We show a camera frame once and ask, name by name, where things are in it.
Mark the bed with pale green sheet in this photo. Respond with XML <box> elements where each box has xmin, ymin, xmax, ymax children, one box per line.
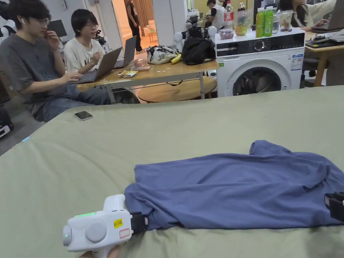
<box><xmin>0</xmin><ymin>85</ymin><xmax>344</xmax><ymax>258</ymax></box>

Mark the blue shirt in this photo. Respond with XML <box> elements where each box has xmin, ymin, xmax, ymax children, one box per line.
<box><xmin>124</xmin><ymin>139</ymin><xmax>344</xmax><ymax>230</ymax></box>

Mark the white washing machine with bottles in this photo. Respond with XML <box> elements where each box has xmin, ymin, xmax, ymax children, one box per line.
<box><xmin>215</xmin><ymin>0</ymin><xmax>306</xmax><ymax>98</ymax></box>

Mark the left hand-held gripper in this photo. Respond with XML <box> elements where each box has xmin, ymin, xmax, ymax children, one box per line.
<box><xmin>63</xmin><ymin>194</ymin><xmax>150</xmax><ymax>254</ymax></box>

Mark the wooden table with laptops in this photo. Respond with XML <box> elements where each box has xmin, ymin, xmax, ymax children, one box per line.
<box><xmin>67</xmin><ymin>35</ymin><xmax>220</xmax><ymax>104</ymax></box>

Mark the person's left hand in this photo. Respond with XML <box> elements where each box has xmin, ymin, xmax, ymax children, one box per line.
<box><xmin>80</xmin><ymin>245</ymin><xmax>120</xmax><ymax>258</ymax></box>

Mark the round low wooden table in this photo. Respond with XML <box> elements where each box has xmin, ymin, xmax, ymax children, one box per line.
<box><xmin>137</xmin><ymin>76</ymin><xmax>218</xmax><ymax>103</ymax></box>

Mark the white and black robot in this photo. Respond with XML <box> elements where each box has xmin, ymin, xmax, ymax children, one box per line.
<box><xmin>174</xmin><ymin>15</ymin><xmax>217</xmax><ymax>55</ymax></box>

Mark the wooden desk with laptop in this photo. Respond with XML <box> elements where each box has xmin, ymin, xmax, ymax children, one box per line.
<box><xmin>303</xmin><ymin>0</ymin><xmax>344</xmax><ymax>87</ymax></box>

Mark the white phone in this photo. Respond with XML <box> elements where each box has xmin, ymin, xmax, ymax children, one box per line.
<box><xmin>74</xmin><ymin>111</ymin><xmax>93</xmax><ymax>122</ymax></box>

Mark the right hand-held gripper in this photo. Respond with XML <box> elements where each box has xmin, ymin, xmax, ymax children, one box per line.
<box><xmin>324</xmin><ymin>192</ymin><xmax>344</xmax><ymax>222</ymax></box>

